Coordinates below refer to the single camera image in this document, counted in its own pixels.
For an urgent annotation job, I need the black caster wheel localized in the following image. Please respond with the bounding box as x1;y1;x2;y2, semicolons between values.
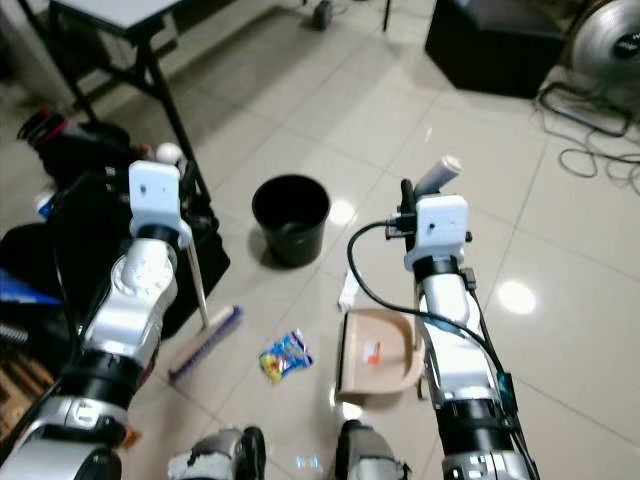
311;0;337;32

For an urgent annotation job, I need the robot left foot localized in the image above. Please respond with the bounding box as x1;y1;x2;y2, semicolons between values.
167;428;267;480

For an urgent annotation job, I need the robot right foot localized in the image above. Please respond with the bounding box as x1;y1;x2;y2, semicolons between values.
334;419;413;480

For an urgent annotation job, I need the broom with wooden handle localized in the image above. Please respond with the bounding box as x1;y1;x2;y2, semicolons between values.
155;143;244;387

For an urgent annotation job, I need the grey folding table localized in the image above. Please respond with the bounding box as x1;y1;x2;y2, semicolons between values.
15;0;213;201

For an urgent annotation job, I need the wooden pallet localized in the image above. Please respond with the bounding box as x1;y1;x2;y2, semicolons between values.
0;345;63;463

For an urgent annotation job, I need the black floor cable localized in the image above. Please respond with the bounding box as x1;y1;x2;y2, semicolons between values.
534;78;640;193

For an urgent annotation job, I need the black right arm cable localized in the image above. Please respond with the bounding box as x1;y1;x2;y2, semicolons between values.
347;221;521;411

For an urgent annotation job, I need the red rimmed black cylinder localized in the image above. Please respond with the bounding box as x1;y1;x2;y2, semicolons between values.
17;107;68;148

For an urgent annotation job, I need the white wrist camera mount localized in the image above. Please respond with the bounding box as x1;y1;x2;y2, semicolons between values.
414;194;472;265
127;160;184;235

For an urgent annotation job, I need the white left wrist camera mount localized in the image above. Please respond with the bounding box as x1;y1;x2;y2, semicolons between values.
127;160;184;235

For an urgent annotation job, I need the silver floor fan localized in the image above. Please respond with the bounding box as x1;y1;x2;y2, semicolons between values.
564;0;640;89

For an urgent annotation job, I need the colourful snack wrapper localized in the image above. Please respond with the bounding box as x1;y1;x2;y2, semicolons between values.
258;329;314;386

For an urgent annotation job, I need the black box cabinet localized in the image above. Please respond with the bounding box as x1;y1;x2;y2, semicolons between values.
424;0;573;100

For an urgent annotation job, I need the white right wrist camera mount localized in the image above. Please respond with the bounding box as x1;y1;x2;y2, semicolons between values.
414;194;472;265

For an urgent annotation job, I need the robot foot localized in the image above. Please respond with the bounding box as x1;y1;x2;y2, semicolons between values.
167;428;267;480
334;419;413;480

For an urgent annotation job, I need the black plastic bucket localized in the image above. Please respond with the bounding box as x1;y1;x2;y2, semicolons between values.
251;174;332;269

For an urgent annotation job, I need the beige long-handled dustpan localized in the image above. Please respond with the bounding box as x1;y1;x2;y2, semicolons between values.
335;154;463;403

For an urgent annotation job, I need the blue flat object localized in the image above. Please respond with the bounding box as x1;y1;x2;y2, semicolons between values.
0;270;53;307

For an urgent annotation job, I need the white paper scrap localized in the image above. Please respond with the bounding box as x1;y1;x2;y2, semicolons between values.
338;270;362;310

